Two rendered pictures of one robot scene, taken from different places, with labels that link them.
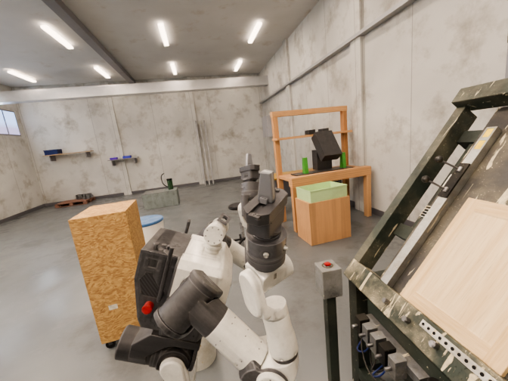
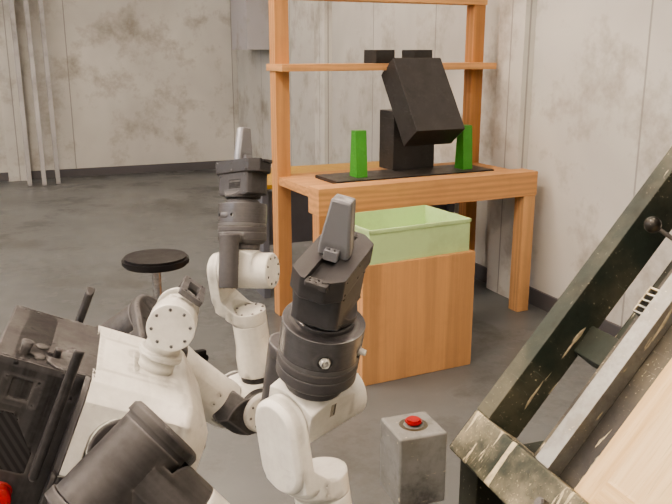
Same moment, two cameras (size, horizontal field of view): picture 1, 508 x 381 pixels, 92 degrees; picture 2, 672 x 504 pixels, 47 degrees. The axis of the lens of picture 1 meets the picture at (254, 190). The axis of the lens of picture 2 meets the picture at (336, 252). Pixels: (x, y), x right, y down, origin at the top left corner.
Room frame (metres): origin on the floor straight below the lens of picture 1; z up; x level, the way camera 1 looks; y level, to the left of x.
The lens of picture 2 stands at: (-0.26, 0.13, 1.78)
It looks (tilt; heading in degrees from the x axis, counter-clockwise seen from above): 14 degrees down; 349
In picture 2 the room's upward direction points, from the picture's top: straight up
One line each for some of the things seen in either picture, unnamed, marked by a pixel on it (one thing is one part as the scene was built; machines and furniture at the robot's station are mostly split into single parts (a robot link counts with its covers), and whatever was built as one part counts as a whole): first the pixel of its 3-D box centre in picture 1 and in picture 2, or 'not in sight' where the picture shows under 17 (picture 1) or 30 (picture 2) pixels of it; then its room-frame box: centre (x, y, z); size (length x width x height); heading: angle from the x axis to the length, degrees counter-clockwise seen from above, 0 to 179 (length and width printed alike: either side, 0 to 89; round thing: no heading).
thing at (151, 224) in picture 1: (149, 240); not in sight; (3.75, 1.76, 0.34); 0.55 x 0.55 x 0.68
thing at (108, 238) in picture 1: (121, 271); not in sight; (2.19, 1.36, 0.63); 0.50 x 0.42 x 1.25; 15
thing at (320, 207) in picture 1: (329, 165); (426, 161); (4.47, -1.43, 1.10); 1.69 x 1.50 x 2.20; 102
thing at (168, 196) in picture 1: (160, 190); not in sight; (7.86, 2.99, 0.49); 1.03 x 0.82 x 0.98; 102
